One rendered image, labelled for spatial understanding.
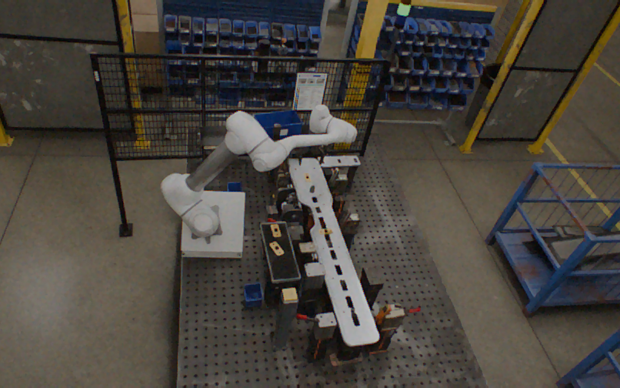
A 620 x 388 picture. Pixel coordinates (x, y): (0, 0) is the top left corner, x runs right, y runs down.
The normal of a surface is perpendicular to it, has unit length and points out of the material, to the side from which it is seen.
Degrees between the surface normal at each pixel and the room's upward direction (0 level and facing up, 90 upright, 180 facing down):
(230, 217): 44
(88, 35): 93
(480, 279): 0
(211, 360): 0
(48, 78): 90
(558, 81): 91
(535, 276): 0
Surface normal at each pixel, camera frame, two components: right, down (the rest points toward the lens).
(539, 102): 0.11, 0.71
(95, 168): 0.15, -0.72
